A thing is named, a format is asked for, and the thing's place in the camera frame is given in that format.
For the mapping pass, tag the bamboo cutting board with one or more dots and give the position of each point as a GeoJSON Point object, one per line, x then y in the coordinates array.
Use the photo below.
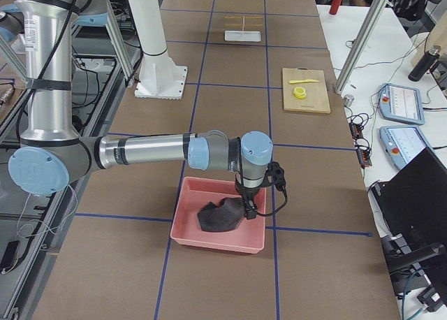
{"type": "Point", "coordinates": [317, 100]}

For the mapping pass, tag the far teach pendant tablet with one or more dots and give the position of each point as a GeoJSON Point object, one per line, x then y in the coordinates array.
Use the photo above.
{"type": "Point", "coordinates": [401, 104]}

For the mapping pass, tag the black smartphone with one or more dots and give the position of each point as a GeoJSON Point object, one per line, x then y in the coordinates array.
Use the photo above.
{"type": "Point", "coordinates": [10, 255]}

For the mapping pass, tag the grey and pink cloth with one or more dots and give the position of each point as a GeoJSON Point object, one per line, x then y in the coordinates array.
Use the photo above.
{"type": "Point", "coordinates": [222, 217]}

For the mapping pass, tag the black monitor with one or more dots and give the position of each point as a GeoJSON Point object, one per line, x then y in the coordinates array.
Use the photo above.
{"type": "Point", "coordinates": [413, 202]}

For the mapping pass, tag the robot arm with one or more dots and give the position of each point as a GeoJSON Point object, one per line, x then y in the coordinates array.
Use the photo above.
{"type": "Point", "coordinates": [52, 154]}
{"type": "Point", "coordinates": [12, 22]}

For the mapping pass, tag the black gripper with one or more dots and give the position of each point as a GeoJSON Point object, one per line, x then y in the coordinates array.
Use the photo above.
{"type": "Point", "coordinates": [247, 195]}

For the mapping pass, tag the small metal cylinder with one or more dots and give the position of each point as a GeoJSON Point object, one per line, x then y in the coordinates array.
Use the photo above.
{"type": "Point", "coordinates": [348, 100]}

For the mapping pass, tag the pink plastic bin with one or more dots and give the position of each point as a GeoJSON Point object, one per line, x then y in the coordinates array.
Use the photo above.
{"type": "Point", "coordinates": [248, 237]}

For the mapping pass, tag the yellow lemon slices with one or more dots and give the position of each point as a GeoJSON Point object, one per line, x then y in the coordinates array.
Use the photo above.
{"type": "Point", "coordinates": [299, 92]}

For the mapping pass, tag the black water bottle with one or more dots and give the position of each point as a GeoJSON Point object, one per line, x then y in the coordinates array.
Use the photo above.
{"type": "Point", "coordinates": [425, 63]}

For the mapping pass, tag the near teach pendant tablet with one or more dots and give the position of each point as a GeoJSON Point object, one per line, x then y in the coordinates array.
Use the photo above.
{"type": "Point", "coordinates": [403, 143]}

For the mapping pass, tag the aluminium frame post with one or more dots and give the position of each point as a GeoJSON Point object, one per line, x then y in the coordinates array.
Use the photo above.
{"type": "Point", "coordinates": [366, 29]}

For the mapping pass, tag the yellow plastic knife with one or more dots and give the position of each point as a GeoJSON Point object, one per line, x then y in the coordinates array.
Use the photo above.
{"type": "Point", "coordinates": [304, 81]}

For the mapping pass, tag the white rectangular tray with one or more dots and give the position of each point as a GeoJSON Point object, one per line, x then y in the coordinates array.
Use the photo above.
{"type": "Point", "coordinates": [242, 36]}

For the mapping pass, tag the teach pendant tablet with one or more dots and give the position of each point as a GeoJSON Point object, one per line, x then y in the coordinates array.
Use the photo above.
{"type": "Point", "coordinates": [401, 104]}
{"type": "Point", "coordinates": [403, 143]}

